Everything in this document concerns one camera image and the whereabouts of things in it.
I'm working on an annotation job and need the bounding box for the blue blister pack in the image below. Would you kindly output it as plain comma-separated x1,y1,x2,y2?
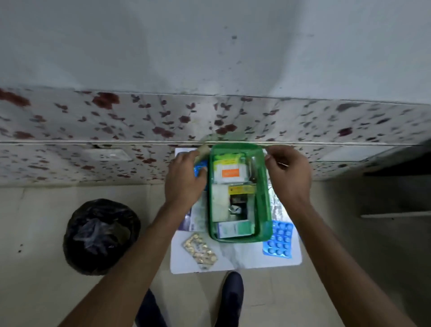
262,220,294,259

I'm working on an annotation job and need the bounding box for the yellow and black box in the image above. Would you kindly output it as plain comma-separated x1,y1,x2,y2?
228,184,257,196

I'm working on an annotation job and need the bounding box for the yellow tablet blister pack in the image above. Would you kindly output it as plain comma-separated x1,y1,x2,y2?
183,233,219,270

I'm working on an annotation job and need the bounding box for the person's right forearm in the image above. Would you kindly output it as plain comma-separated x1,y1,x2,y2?
286,198,419,327

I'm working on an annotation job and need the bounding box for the small blue packet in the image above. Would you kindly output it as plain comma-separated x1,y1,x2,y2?
193,160,209,178

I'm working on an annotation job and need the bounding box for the person's left hand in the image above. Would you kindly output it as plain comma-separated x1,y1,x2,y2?
164,150,209,212

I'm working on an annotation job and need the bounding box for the white box with orange label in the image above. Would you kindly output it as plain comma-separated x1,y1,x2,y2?
213,161,250,184

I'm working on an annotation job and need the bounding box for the white gauze pack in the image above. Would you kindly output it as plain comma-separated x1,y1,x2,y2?
211,184,232,223

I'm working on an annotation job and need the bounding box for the pale green tablet strip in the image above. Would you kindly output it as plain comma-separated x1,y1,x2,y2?
195,145,211,163

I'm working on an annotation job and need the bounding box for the green plastic basket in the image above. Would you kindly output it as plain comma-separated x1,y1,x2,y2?
207,143,273,244

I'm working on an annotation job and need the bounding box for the silver blister pack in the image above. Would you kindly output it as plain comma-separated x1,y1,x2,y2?
269,180,291,223

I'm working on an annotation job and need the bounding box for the person's right hand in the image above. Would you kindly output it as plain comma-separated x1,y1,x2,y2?
265,145,313,211

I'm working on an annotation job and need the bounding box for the yellow-green packet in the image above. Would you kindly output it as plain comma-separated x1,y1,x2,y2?
213,153,245,166

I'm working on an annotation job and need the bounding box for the person's left forearm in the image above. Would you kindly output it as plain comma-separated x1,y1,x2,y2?
58,201,200,327

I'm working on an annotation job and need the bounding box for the black bagged trash bin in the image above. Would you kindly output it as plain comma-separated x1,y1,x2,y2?
63,198,141,276

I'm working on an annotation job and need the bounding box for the green and white box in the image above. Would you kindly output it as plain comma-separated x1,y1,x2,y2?
215,220,255,239

